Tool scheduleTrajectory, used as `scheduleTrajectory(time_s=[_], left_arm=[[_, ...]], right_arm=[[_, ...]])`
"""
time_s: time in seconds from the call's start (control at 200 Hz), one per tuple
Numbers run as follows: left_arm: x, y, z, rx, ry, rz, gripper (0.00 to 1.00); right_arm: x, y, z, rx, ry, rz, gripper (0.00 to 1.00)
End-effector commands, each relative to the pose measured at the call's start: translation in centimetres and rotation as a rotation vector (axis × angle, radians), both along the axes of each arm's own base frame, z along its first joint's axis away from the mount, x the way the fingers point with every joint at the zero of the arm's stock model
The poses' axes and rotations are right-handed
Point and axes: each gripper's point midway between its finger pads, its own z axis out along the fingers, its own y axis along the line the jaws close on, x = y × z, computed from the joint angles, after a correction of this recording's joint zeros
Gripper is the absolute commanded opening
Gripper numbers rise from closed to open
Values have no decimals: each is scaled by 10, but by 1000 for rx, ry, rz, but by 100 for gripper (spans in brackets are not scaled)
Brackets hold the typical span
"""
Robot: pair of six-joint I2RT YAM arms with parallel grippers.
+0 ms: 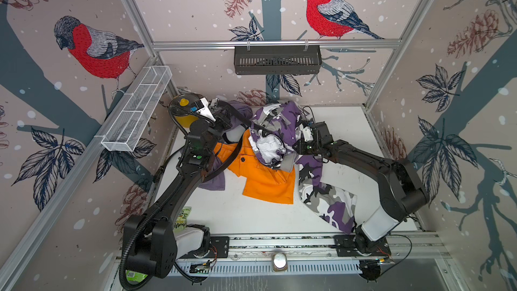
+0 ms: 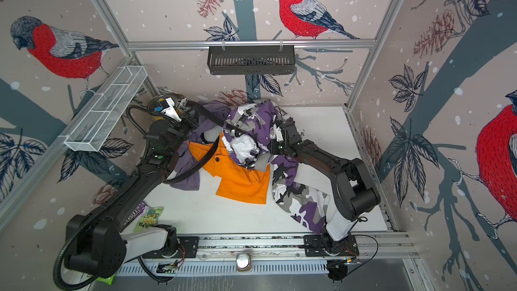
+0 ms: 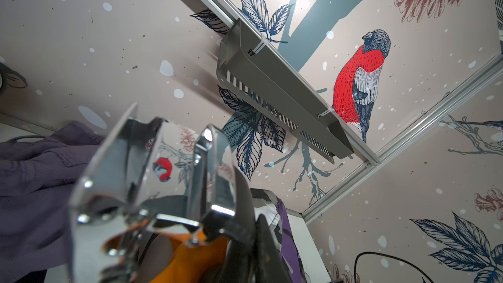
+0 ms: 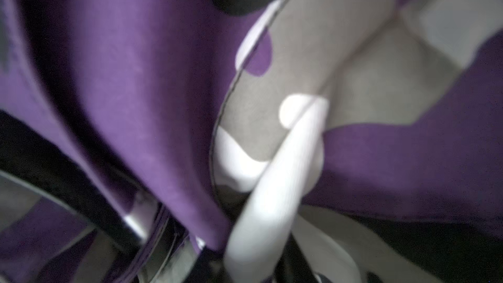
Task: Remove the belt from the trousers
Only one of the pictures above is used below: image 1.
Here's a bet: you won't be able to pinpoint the purple camouflage trousers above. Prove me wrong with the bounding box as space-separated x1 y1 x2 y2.
249 101 357 234

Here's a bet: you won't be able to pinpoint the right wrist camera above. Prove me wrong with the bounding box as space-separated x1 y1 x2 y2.
299 125 314 142

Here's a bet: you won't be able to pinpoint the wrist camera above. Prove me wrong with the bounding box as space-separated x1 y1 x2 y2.
299 125 314 142
190 97 216 122

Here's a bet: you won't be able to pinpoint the orange trousers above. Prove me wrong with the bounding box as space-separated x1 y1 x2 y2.
199 130 296 204

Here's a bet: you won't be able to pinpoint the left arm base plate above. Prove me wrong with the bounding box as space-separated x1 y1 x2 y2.
181 236 230 259

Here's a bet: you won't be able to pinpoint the green wipes packet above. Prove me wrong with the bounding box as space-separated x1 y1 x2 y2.
125 270 148 284

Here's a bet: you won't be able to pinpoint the black belt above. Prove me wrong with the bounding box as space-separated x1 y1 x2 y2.
202 137 244 183
219 101 277 136

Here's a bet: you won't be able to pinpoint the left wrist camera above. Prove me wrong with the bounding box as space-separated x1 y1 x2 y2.
190 97 216 122

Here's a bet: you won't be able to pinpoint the green snack wrapper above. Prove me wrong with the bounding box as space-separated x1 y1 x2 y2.
173 207 191 233

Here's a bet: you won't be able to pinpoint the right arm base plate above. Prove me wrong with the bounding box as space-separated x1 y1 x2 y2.
333 235 391 257

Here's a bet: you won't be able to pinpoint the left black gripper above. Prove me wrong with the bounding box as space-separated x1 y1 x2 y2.
205 104 232 156

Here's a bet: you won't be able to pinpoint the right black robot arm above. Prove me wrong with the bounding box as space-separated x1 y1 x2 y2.
294 121 429 255

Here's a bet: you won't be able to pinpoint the yellow pot with lid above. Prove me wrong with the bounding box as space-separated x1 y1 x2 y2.
168 93 203 129

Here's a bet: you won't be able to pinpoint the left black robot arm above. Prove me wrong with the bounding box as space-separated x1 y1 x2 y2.
118 101 240 290

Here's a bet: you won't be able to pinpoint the black hanging basket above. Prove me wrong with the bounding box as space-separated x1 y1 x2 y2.
234 45 323 75

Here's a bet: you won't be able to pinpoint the lavender purple trousers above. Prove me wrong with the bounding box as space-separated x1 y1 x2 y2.
199 101 253 191

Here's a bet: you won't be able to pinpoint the white wire mesh shelf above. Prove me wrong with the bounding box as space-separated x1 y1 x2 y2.
101 65 172 152

